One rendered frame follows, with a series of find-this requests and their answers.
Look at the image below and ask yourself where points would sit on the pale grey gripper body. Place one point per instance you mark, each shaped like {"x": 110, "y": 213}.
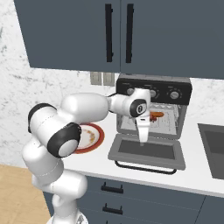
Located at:
{"x": 143, "y": 130}

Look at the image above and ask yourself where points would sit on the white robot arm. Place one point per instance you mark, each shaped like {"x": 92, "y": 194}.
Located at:
{"x": 84, "y": 108}

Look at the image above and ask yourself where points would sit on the dark red kebab skewer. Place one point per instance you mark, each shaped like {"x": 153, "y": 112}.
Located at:
{"x": 152, "y": 118}

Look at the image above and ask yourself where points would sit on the grey toaster oven door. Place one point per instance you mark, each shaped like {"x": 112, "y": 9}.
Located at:
{"x": 147, "y": 148}

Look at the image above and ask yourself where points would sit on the orange baguette bread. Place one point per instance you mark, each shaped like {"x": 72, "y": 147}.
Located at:
{"x": 159, "y": 114}

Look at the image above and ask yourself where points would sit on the silver toaster oven knob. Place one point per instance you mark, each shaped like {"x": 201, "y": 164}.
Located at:
{"x": 174, "y": 95}
{"x": 129, "y": 91}
{"x": 153, "y": 93}

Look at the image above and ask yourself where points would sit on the black and grey toaster oven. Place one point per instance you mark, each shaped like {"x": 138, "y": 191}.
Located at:
{"x": 180, "y": 87}

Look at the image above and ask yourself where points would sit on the dark grey upper cupboard door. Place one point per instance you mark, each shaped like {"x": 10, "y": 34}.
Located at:
{"x": 64, "y": 32}
{"x": 178, "y": 35}

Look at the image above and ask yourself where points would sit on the dark grey cupboard door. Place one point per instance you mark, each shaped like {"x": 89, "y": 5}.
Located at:
{"x": 64, "y": 32}
{"x": 178, "y": 35}
{"x": 214, "y": 211}

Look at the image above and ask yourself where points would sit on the dark grey lower cupboard door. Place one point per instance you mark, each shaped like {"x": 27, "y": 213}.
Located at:
{"x": 214, "y": 211}

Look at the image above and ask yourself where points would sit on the red rimmed white plate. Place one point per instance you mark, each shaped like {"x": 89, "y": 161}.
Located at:
{"x": 97, "y": 137}

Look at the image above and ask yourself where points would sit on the dark grey drawer front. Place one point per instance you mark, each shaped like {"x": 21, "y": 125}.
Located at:
{"x": 151, "y": 214}
{"x": 157, "y": 194}

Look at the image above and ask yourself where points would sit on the dark grey sink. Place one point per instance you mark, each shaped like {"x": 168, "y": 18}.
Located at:
{"x": 214, "y": 148}

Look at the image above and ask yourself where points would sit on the grey wall socket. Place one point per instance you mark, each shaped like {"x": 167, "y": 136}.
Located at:
{"x": 108, "y": 79}
{"x": 96, "y": 78}

